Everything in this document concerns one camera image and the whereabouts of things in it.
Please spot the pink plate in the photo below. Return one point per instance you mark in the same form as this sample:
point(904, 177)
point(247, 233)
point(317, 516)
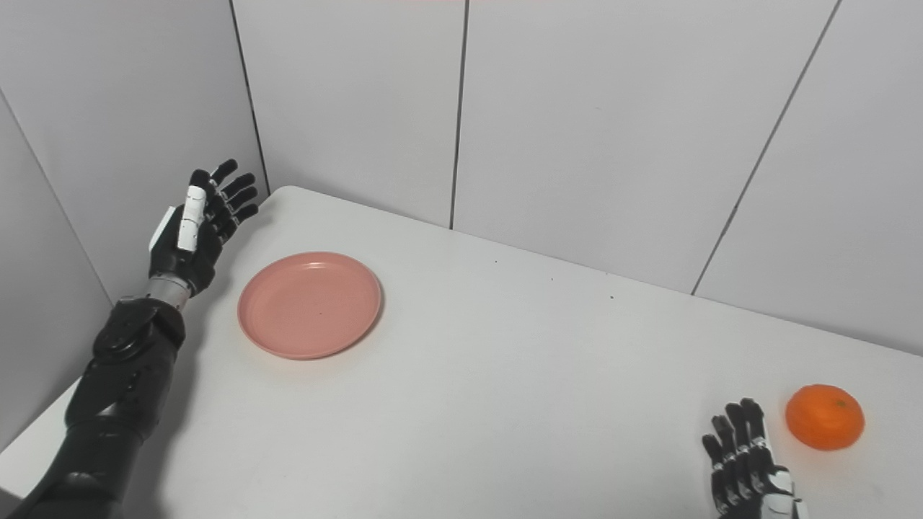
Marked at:
point(309, 305)

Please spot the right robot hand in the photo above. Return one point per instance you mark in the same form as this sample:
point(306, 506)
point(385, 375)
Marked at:
point(746, 468)

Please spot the orange fruit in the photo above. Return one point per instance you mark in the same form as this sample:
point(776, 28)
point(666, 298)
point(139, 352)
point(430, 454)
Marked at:
point(824, 417)

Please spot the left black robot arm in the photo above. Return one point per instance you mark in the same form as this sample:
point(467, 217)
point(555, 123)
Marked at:
point(108, 404)

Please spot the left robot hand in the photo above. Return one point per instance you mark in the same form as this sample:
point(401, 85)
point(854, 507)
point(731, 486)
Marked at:
point(193, 231)

